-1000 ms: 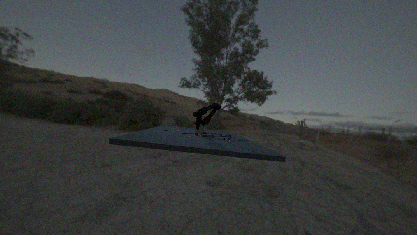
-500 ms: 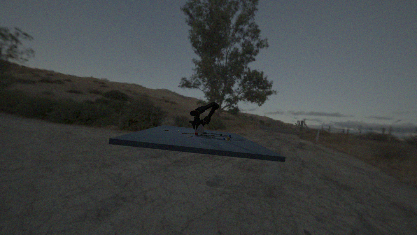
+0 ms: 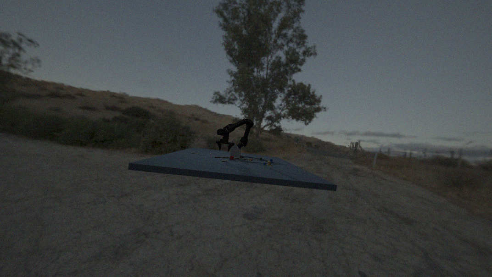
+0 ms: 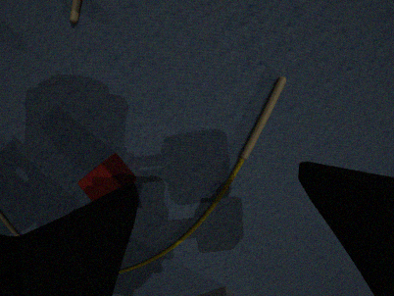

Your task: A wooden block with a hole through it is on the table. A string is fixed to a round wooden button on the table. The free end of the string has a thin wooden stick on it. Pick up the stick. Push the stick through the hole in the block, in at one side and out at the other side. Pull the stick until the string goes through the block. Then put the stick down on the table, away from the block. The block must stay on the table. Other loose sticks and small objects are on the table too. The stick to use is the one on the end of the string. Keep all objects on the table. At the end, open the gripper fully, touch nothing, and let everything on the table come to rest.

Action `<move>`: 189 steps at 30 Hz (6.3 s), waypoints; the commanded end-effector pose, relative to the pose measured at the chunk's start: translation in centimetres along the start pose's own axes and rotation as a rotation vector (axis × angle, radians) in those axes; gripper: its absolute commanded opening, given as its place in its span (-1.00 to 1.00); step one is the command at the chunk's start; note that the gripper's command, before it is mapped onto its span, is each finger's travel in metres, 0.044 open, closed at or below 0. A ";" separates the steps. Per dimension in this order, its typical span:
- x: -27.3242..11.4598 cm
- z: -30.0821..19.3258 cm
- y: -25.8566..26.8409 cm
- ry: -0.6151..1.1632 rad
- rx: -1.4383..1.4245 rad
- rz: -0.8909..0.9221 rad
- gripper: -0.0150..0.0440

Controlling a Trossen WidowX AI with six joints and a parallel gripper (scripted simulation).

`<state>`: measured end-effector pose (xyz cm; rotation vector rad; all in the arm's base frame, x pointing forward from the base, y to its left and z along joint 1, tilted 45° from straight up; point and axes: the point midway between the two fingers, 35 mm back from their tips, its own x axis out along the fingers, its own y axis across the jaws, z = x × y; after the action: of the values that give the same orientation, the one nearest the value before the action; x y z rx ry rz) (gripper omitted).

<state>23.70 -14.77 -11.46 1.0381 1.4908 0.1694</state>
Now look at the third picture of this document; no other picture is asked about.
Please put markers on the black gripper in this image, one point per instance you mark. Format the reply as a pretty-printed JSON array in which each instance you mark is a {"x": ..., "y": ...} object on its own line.
[{"x": 229, "y": 146}]

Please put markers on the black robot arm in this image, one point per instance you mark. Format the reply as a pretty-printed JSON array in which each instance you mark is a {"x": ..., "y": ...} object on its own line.
[{"x": 232, "y": 127}]

